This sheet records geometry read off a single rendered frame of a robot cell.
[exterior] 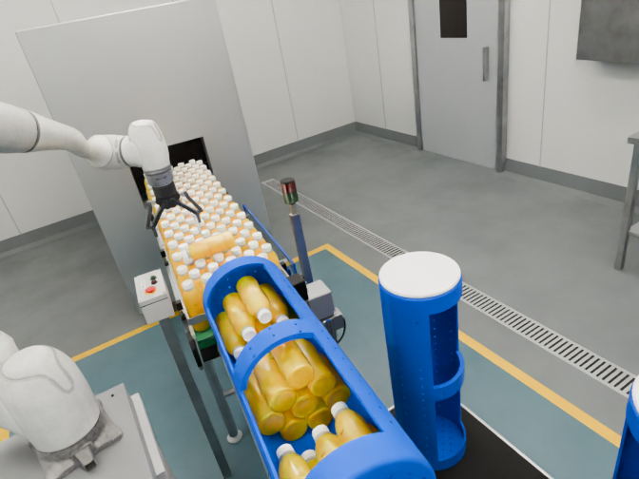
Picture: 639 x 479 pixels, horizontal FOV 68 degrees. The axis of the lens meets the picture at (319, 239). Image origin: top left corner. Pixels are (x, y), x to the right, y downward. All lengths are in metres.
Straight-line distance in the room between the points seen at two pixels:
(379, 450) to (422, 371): 0.88
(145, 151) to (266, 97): 4.70
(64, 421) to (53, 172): 4.68
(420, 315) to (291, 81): 5.08
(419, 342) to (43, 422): 1.10
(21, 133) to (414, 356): 1.32
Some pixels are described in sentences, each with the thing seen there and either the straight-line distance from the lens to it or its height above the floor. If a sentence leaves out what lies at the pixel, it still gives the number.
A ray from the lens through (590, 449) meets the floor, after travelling 2.54.
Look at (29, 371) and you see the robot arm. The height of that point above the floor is 1.34.
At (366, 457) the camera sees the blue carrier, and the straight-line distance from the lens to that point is 0.90.
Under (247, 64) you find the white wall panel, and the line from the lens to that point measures 6.10.
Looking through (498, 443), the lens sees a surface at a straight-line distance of 2.29.
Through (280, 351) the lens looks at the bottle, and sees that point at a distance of 1.20.
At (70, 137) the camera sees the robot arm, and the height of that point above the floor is 1.73.
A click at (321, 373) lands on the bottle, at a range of 1.18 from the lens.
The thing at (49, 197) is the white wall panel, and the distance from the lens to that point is 5.85.
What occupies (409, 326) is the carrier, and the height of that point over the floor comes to 0.91.
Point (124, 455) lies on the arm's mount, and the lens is 1.30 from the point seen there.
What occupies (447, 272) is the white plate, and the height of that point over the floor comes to 1.04.
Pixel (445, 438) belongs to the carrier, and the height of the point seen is 0.16.
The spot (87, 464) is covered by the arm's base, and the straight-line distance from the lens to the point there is 1.32.
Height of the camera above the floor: 1.96
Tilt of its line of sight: 28 degrees down
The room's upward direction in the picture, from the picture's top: 11 degrees counter-clockwise
